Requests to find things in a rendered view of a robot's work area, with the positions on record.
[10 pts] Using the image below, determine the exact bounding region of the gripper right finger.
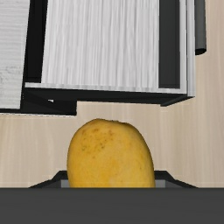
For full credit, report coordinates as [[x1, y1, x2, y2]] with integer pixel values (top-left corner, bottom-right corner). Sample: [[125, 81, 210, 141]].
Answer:
[[153, 170, 199, 189]]

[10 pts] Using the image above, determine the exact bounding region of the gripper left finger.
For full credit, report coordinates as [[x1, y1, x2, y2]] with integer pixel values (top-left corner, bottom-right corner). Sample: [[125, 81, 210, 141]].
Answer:
[[28, 170, 70, 189]]

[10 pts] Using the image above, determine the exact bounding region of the yellow mango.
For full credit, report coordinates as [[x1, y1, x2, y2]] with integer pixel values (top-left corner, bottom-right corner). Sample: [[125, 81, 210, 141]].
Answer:
[[66, 117, 157, 189]]

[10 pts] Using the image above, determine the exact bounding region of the cabinet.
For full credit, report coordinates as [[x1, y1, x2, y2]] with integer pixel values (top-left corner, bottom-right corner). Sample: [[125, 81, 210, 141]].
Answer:
[[0, 0, 79, 117]]

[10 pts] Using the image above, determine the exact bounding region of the open white cabinet drawer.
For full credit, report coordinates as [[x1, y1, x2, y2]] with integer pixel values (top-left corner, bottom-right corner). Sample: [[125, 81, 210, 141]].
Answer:
[[23, 0, 207, 108]]

